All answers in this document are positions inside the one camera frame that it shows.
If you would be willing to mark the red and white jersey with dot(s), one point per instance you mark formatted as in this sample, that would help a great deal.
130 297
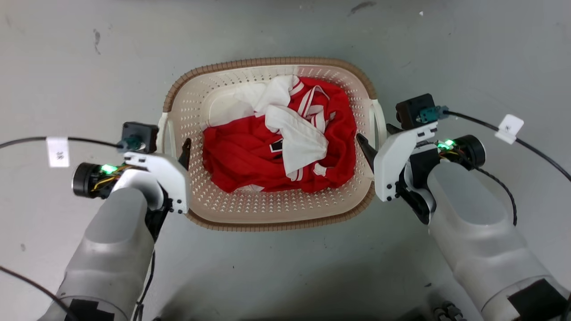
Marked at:
241 156

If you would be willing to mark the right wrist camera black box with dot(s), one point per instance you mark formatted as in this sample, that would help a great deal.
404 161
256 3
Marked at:
412 109

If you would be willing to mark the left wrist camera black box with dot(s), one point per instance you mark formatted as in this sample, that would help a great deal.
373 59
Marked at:
140 133

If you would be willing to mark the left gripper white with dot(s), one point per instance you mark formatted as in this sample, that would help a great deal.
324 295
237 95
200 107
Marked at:
171 178

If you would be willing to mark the cream laundry basket brown rim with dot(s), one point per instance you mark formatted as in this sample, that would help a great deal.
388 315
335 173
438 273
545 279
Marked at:
267 209

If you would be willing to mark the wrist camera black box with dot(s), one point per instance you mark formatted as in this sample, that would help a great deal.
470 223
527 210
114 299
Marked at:
140 133
412 109

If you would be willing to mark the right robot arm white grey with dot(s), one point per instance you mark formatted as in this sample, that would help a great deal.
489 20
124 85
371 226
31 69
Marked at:
482 240

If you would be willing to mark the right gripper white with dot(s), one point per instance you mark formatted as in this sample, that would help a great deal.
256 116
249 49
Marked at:
392 165

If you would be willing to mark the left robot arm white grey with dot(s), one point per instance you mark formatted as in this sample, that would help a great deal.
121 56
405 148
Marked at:
111 249

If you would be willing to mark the dark robot base part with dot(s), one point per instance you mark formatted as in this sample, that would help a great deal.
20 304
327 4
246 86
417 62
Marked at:
448 312

